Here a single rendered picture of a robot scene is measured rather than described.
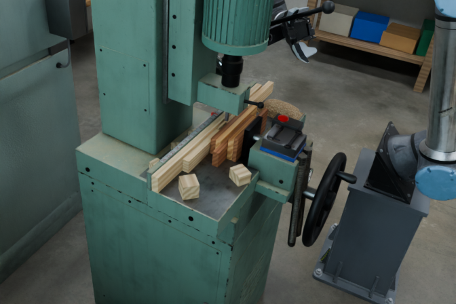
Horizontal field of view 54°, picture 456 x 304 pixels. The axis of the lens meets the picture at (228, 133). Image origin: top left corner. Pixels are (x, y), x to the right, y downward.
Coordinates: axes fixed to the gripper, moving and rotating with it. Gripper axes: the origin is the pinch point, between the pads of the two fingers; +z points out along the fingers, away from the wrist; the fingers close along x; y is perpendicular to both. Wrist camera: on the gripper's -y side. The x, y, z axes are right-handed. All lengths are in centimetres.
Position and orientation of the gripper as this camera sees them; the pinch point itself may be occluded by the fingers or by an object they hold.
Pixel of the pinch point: (300, 37)
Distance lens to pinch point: 126.2
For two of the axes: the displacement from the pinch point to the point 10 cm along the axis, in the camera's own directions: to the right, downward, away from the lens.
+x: 2.5, 8.9, 3.8
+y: 9.5, -3.0, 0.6
